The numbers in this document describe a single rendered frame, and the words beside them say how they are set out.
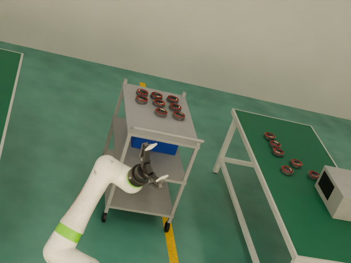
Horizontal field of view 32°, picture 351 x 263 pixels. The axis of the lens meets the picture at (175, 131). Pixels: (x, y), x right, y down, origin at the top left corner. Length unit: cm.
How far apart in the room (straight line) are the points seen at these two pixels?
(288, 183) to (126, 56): 356
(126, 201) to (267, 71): 385
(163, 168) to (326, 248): 150
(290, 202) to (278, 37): 374
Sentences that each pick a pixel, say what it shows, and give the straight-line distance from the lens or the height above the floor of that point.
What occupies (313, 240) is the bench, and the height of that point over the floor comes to 75.
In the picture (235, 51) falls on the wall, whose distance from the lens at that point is 825.
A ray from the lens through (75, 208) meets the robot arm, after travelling 271.
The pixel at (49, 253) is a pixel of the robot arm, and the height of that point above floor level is 140.
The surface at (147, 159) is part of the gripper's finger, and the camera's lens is 254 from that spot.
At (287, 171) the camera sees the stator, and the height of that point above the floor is 78.
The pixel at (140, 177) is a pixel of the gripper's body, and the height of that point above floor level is 181.
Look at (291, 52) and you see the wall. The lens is 847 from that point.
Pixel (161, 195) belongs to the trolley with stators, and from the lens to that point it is 546.
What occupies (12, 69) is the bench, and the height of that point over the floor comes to 75.
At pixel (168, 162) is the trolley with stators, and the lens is 526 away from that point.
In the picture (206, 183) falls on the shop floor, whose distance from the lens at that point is 623.
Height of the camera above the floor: 319
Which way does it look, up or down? 27 degrees down
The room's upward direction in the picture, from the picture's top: 19 degrees clockwise
